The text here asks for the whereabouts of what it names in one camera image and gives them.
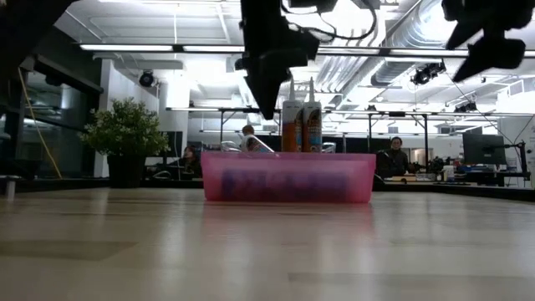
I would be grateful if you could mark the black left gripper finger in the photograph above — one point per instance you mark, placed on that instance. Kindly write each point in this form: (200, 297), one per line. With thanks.
(259, 90)
(276, 90)

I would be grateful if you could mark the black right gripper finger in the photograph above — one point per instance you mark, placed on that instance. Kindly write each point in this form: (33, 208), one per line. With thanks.
(464, 35)
(497, 54)

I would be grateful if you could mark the orange label sealant tube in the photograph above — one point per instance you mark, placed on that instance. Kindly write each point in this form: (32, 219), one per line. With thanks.
(291, 125)
(312, 125)

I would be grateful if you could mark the blue silicone tube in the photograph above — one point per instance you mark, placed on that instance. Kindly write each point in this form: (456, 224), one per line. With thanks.
(284, 184)

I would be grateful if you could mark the person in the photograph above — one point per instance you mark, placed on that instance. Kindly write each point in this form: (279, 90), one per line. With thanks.
(395, 156)
(190, 161)
(248, 130)

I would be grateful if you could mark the black ceiling spotlight cluster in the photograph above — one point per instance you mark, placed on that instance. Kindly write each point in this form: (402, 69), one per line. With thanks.
(426, 73)

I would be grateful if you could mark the ceiling light strip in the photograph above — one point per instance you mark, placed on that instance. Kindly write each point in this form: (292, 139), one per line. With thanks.
(213, 48)
(125, 47)

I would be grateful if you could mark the pink plastic bin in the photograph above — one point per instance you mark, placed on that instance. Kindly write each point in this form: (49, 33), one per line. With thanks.
(288, 161)

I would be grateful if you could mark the black computer monitor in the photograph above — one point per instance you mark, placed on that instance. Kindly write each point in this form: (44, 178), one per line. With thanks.
(483, 149)

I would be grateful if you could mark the black round ceiling fixture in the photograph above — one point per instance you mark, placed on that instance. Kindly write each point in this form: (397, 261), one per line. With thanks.
(146, 78)

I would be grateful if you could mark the green potted plant black pot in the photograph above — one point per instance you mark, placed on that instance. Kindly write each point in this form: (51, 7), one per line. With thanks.
(125, 129)

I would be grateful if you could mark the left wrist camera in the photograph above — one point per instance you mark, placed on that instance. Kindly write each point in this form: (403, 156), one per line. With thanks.
(305, 46)

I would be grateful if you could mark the silver ceiling duct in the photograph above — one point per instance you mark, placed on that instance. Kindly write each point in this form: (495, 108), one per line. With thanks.
(414, 25)

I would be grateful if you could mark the black aluminium table frame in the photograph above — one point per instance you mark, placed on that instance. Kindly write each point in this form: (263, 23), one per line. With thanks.
(480, 191)

